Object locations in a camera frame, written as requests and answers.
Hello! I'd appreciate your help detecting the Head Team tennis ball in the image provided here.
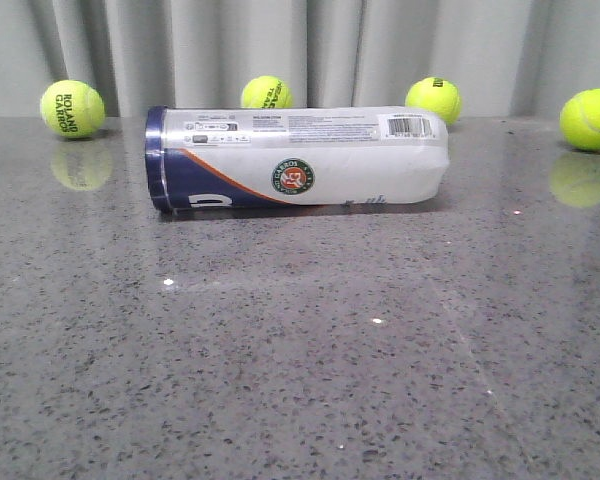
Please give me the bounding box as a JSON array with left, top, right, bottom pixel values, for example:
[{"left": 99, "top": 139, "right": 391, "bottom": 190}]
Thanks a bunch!
[{"left": 240, "top": 75, "right": 294, "bottom": 109}]

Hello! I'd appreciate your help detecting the grey curtain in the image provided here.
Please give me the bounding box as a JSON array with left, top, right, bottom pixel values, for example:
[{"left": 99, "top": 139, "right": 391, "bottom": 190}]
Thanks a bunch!
[{"left": 0, "top": 1, "right": 600, "bottom": 117}]

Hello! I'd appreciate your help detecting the white blue tennis ball can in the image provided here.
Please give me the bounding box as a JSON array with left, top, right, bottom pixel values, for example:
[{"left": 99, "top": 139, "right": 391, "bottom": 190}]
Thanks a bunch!
[{"left": 145, "top": 106, "right": 450, "bottom": 212}]

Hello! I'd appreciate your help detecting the Wilson tennis ball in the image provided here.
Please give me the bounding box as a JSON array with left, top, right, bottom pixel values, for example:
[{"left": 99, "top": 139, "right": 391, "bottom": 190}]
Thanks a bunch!
[{"left": 405, "top": 77, "right": 462, "bottom": 125}]

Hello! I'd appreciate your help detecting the Roland Garros tennis ball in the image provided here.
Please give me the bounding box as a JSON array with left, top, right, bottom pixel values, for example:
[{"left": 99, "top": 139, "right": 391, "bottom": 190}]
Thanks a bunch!
[{"left": 39, "top": 80, "right": 106, "bottom": 139}]

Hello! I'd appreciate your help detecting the plain yellow tennis ball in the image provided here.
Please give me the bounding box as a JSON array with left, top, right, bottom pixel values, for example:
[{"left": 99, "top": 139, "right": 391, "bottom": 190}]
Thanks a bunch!
[{"left": 559, "top": 88, "right": 600, "bottom": 151}]

